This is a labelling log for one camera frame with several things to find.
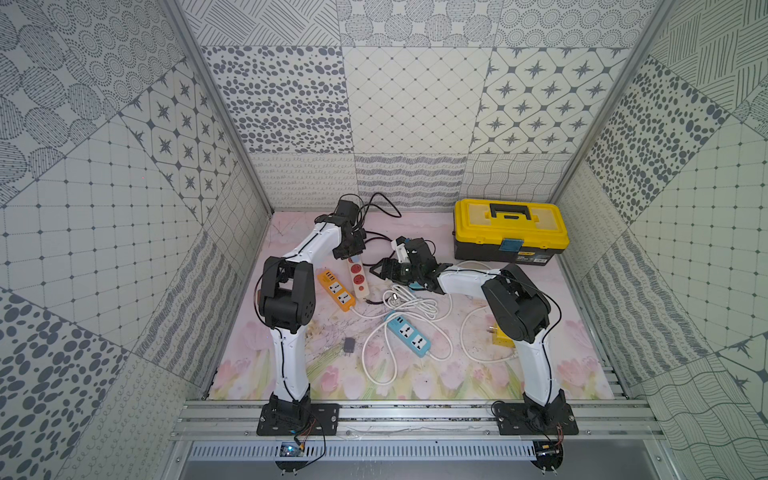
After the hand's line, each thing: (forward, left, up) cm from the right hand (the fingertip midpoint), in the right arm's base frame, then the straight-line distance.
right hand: (378, 274), depth 96 cm
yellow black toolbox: (+10, -41, +10) cm, 44 cm away
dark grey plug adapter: (-21, +8, -5) cm, 23 cm away
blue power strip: (-19, -10, -4) cm, 22 cm away
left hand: (+9, +8, +3) cm, 12 cm away
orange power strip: (-7, +11, -3) cm, 14 cm away
